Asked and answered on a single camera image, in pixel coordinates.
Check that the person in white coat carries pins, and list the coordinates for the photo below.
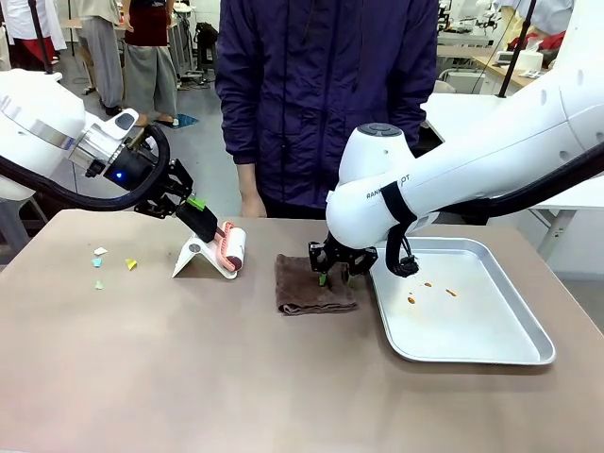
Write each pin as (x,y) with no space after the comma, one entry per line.
(28,23)

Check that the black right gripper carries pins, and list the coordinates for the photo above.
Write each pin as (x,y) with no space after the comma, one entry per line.
(340,257)

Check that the long orange sauce stain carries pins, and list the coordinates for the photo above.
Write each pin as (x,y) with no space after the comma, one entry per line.
(451,292)

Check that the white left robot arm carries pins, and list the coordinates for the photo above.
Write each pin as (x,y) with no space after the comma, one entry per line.
(33,118)

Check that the white paper scrap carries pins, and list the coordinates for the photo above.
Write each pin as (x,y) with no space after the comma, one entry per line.
(100,251)

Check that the wood top table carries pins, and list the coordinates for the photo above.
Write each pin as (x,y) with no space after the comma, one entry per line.
(495,73)

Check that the large orange sauce stain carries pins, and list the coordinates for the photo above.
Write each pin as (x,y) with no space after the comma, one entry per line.
(412,298)

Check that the blue object on floor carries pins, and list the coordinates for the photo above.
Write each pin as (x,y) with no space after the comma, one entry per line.
(183,121)

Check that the person's left forearm purple sleeve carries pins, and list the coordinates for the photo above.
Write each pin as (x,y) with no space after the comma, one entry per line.
(415,113)

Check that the cyan paper scrap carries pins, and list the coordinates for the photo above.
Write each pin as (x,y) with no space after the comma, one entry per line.
(96,262)

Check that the person's right hand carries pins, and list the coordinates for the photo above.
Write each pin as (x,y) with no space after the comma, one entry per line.
(252,205)

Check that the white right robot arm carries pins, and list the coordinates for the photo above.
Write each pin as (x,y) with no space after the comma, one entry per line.
(472,156)

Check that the person's right forearm purple sleeve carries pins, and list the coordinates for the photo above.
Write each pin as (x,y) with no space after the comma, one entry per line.
(238,137)

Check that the person in grey trousers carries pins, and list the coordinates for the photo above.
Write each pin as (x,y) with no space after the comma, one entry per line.
(101,56)

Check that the black tripod pole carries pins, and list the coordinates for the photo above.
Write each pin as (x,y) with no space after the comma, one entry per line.
(516,47)
(40,38)

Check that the person in purple jacket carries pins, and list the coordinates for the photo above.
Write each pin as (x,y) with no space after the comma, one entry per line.
(307,94)

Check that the person in red apron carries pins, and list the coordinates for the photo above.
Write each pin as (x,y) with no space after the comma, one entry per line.
(146,71)

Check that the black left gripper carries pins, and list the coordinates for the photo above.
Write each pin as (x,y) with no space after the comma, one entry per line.
(134,170)

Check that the white lint roller stand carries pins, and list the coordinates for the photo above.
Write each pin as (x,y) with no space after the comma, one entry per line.
(193,258)

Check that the yellow paper scrap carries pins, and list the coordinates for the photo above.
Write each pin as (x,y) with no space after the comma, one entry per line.
(131,264)

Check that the brown terry towel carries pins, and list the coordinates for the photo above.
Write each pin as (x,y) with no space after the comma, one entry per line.
(302,295)

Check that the silver metal tray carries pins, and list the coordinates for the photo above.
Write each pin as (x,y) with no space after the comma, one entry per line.
(462,325)

